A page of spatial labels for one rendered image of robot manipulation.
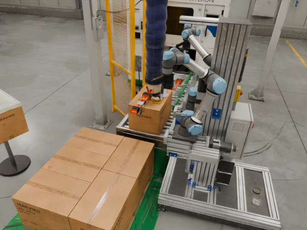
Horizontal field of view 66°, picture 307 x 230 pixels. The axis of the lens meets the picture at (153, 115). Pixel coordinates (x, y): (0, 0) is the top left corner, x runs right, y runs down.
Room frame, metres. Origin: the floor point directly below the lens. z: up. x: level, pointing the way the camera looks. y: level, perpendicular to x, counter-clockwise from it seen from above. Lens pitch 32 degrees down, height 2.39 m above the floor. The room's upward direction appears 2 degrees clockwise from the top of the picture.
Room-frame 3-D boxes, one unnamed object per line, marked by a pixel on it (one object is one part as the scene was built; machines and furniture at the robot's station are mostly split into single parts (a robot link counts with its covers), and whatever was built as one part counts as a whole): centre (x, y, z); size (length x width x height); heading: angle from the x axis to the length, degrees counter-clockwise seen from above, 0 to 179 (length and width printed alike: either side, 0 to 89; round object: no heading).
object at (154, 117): (2.72, 0.03, 0.75); 0.60 x 0.40 x 0.40; 163
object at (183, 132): (1.85, -0.31, 1.09); 0.15 x 0.15 x 0.10
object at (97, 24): (3.38, 0.80, 1.62); 0.20 x 0.05 x 0.30; 163
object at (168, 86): (1.64, -0.10, 1.66); 0.09 x 0.08 x 0.12; 77
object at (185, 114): (1.84, -0.32, 1.20); 0.13 x 0.12 x 0.14; 17
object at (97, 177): (1.84, 0.62, 0.34); 1.20 x 1.00 x 0.40; 163
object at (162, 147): (2.40, 0.14, 0.48); 0.70 x 0.03 x 0.15; 73
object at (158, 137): (2.41, 0.14, 0.58); 0.70 x 0.03 x 0.06; 73
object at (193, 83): (3.43, -0.51, 0.50); 2.31 x 0.05 x 0.19; 163
